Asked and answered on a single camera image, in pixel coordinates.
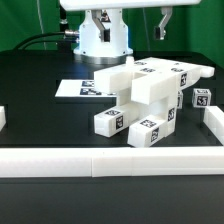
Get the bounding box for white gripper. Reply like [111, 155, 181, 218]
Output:
[59, 0, 202, 42]

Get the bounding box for white chair back frame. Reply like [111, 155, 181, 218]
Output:
[94, 57, 215, 105]

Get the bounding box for white chair seat part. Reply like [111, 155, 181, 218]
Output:
[116, 88, 178, 136]

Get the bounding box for small white block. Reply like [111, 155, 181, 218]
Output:
[94, 103, 139, 137]

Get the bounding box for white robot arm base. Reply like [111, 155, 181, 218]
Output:
[74, 9, 133, 64]

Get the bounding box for black cable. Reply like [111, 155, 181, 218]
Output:
[13, 29, 81, 51]

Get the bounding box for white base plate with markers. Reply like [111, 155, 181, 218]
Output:
[55, 79, 115, 97]

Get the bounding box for white right fence wall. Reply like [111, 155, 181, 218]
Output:
[203, 106, 224, 146]

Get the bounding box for white fence wall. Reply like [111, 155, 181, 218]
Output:
[0, 146, 224, 178]
[203, 106, 224, 146]
[0, 106, 6, 131]

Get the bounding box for white front fence wall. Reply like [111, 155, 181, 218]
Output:
[0, 146, 224, 178]

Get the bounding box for white left fence wall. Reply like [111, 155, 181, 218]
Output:
[0, 106, 6, 131]

